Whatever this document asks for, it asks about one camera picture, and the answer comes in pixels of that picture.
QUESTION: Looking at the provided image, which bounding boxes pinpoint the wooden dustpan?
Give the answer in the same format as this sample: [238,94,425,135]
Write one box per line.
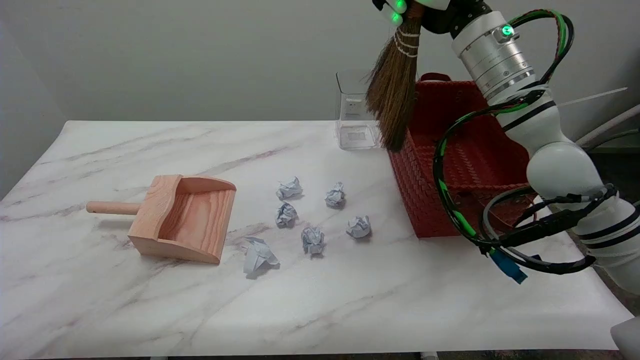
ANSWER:
[86,174,237,265]

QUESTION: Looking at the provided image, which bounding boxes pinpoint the white paper ball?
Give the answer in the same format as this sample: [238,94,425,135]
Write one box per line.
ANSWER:
[301,226,326,256]
[274,202,299,229]
[324,182,347,209]
[346,215,372,239]
[276,176,304,201]

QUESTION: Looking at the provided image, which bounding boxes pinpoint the thin grey tube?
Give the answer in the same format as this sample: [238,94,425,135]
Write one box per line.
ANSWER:
[582,129,640,153]

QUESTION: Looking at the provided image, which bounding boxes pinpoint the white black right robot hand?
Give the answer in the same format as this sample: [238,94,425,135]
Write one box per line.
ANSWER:
[372,0,494,36]

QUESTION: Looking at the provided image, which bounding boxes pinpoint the large paper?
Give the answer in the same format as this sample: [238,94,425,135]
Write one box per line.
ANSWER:
[242,236,280,279]

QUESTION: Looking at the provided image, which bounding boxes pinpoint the thick white tube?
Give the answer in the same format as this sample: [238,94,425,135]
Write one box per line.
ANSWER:
[575,104,640,146]

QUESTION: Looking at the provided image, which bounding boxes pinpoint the clear plastic container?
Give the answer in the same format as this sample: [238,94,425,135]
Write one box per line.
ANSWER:
[335,70,384,151]

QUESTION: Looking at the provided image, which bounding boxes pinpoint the red woven basket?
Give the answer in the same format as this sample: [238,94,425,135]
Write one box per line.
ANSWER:
[389,73,539,239]

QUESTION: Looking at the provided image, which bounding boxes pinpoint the white cable tie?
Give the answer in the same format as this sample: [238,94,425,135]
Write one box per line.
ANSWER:
[557,87,629,109]

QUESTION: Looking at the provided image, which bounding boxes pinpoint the brown straw hand broom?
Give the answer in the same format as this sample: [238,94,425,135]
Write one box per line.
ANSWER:
[365,2,425,153]

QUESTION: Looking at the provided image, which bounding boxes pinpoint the black green robot cable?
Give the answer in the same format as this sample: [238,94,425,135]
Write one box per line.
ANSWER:
[433,9,576,251]

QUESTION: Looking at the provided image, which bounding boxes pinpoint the black cable with blue plug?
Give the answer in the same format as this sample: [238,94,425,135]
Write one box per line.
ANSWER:
[479,184,617,285]

